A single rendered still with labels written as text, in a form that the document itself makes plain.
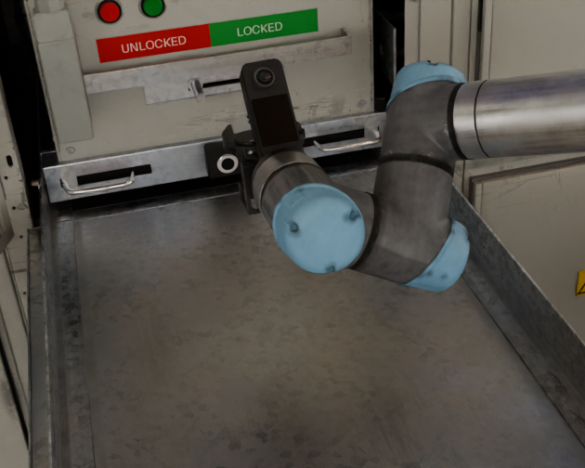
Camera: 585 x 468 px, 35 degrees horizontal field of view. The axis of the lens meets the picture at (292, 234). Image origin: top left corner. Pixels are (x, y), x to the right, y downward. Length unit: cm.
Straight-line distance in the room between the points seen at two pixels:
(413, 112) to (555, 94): 14
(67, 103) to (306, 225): 54
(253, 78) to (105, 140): 47
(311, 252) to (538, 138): 23
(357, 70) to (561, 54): 31
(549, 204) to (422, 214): 76
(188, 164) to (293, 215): 63
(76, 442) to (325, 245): 38
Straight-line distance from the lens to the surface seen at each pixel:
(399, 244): 86
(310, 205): 81
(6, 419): 162
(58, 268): 131
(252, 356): 111
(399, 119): 92
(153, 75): 133
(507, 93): 87
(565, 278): 173
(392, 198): 88
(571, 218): 166
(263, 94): 99
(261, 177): 91
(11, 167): 138
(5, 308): 150
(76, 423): 106
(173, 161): 142
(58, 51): 124
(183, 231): 135
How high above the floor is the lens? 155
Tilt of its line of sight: 33 degrees down
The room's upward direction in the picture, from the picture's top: 4 degrees counter-clockwise
